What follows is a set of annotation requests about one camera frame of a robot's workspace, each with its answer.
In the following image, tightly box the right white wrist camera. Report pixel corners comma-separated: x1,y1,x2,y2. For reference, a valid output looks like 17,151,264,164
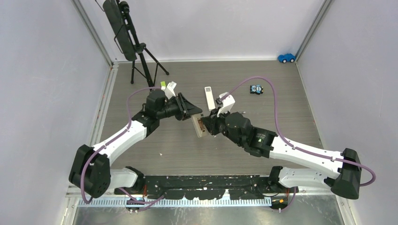
216,92,235,117

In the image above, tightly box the black light panel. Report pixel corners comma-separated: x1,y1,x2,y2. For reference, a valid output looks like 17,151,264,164
102,0,137,61

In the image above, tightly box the black tripod stand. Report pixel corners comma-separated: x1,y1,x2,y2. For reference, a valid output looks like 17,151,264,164
116,0,169,87

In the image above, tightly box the short white remote control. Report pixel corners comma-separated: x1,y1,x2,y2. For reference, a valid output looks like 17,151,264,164
191,114,208,138

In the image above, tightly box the small blue robot toy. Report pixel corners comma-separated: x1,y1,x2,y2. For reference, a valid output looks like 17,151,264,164
250,85,264,95

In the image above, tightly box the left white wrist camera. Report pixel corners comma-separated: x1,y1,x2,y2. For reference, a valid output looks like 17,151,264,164
161,81,176,99

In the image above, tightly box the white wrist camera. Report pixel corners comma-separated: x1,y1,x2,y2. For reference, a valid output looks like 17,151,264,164
216,92,235,117
161,81,176,99

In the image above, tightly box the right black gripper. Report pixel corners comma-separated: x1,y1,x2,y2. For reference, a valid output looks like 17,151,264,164
202,106,244,147

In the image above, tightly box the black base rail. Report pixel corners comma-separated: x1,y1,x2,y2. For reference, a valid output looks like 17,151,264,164
115,175,294,200

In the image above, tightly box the blue toy car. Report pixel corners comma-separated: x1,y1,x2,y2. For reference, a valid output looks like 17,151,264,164
277,53,296,63

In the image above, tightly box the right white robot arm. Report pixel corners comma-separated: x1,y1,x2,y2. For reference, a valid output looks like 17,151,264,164
193,112,362,200

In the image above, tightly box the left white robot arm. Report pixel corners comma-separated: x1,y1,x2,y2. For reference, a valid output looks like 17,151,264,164
69,88,203,203

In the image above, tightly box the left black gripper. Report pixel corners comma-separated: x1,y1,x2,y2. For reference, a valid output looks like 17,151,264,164
157,93,202,121

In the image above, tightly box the long white remote control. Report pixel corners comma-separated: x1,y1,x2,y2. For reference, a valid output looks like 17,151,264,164
204,86,215,111

